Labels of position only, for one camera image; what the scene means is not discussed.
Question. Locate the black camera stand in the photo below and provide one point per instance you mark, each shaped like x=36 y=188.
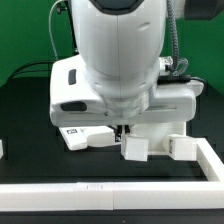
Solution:
x=63 y=8

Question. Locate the white long chair side front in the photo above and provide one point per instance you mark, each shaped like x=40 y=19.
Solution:
x=79 y=138

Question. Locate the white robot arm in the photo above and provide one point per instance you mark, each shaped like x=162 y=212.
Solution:
x=113 y=80

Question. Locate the white chair seat part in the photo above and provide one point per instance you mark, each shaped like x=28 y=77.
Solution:
x=157 y=134

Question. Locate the white part at left edge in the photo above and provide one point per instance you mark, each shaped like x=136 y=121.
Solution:
x=1 y=149

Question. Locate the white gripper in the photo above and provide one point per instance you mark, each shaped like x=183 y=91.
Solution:
x=77 y=99

